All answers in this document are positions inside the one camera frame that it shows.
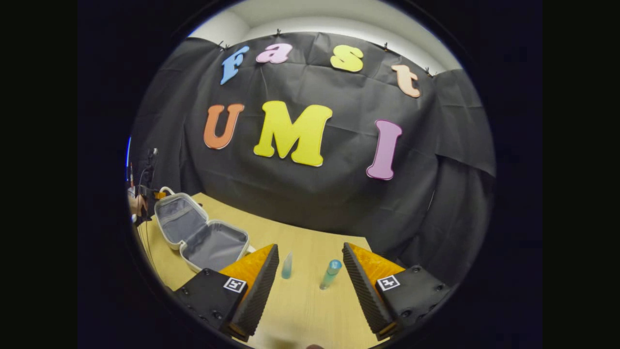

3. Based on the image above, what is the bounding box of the white suitcase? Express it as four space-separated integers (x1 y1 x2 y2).
154 187 257 273

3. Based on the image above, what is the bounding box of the black backdrop cloth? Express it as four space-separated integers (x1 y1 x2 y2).
128 32 496 286

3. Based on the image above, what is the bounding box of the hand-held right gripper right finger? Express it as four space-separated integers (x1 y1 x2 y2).
342 242 453 341

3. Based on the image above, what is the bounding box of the blue green cosmetic bottle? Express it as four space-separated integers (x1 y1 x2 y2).
319 259 342 291

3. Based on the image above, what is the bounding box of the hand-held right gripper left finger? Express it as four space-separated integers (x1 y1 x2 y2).
172 243 280 343

